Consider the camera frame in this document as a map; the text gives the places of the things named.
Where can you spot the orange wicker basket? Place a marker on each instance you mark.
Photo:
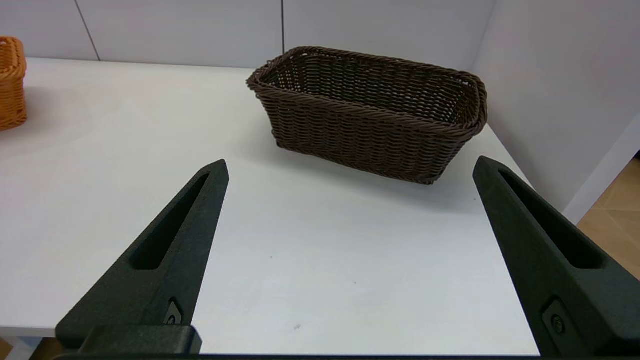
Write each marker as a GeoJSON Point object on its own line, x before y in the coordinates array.
{"type": "Point", "coordinates": [11, 90]}

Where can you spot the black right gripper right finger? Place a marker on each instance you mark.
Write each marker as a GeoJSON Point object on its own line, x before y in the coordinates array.
{"type": "Point", "coordinates": [560, 270]}

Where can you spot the dark brown wicker basket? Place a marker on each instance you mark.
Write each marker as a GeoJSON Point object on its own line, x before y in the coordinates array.
{"type": "Point", "coordinates": [360, 130]}

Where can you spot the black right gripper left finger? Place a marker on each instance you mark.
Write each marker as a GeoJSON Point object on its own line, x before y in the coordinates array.
{"type": "Point", "coordinates": [165, 270]}

